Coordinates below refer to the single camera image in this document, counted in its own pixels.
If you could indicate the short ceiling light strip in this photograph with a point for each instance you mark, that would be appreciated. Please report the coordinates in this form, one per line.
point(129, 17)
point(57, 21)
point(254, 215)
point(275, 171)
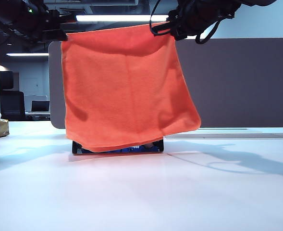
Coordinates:
point(28, 54)

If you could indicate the orange microfibre cloth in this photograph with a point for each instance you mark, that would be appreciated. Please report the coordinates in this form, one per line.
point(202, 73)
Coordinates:
point(126, 84)

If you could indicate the yellow-brown tissue pack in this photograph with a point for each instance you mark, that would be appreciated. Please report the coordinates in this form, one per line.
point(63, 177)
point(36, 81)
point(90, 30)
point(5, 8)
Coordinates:
point(3, 127)

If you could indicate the rectangular standing mirror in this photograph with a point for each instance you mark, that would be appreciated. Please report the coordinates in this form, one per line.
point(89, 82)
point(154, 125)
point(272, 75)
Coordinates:
point(156, 147)

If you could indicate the long ceiling light strip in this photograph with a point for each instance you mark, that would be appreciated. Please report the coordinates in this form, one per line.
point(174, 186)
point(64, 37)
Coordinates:
point(119, 18)

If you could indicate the black office chair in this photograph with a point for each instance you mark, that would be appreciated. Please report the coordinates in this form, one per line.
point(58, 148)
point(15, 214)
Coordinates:
point(12, 106)

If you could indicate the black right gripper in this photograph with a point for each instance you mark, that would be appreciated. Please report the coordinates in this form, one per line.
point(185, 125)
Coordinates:
point(203, 12)

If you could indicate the dark background monitor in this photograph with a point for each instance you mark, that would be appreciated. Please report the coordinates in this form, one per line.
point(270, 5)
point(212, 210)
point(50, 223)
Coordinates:
point(40, 106)

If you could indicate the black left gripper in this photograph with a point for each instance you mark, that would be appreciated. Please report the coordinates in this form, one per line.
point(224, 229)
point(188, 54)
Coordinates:
point(48, 14)

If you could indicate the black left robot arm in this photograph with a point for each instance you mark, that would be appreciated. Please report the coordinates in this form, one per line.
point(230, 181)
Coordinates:
point(11, 14)

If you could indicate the wide grey-brown desk partition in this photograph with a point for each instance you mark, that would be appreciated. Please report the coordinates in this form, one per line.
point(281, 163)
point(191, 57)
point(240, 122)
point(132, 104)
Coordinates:
point(239, 84)

